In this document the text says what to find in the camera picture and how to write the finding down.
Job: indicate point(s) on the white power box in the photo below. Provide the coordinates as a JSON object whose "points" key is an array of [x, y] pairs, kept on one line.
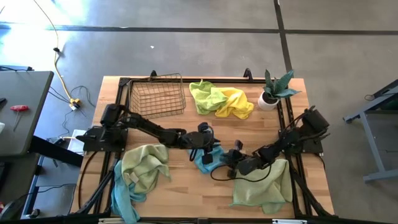
{"points": [[74, 144]]}

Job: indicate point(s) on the blue microfiber towel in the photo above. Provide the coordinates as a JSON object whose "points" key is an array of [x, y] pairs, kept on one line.
{"points": [[210, 163]]}

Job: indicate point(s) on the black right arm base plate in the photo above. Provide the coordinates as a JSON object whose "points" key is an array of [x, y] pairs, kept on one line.
{"points": [[315, 148]]}

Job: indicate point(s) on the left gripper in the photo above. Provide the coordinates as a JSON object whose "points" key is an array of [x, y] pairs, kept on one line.
{"points": [[202, 140]]}

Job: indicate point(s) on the teal microfiber towel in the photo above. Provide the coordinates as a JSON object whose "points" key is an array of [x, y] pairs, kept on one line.
{"points": [[122, 202]]}

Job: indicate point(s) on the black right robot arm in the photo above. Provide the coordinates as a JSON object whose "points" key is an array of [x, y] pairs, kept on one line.
{"points": [[273, 152]]}

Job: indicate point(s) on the lime green microfiber towel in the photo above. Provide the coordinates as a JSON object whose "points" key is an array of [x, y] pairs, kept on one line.
{"points": [[205, 98]]}

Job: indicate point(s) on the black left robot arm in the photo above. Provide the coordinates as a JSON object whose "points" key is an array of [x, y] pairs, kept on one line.
{"points": [[155, 130]]}

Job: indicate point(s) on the black floor beam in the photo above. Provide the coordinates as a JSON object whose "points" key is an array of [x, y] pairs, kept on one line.
{"points": [[56, 152]]}

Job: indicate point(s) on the grey metal table frame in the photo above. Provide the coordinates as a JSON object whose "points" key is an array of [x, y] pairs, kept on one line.
{"points": [[374, 149]]}

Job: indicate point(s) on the snake plant in white pot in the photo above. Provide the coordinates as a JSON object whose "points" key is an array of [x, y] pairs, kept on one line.
{"points": [[268, 102]]}

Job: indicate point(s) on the black aluminium table frame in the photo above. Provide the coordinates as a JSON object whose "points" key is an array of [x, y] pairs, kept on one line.
{"points": [[239, 80]]}

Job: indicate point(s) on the grey side table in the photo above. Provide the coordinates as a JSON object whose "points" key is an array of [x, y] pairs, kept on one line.
{"points": [[25, 93]]}

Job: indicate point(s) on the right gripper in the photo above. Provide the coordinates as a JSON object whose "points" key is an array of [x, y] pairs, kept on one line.
{"points": [[231, 157]]}

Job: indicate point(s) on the pale green microfiber towel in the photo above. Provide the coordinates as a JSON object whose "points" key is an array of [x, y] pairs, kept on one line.
{"points": [[264, 193], [146, 161]]}

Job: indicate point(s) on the yellow microfiber towel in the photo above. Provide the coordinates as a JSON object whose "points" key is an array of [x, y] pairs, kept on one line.
{"points": [[234, 99]]}

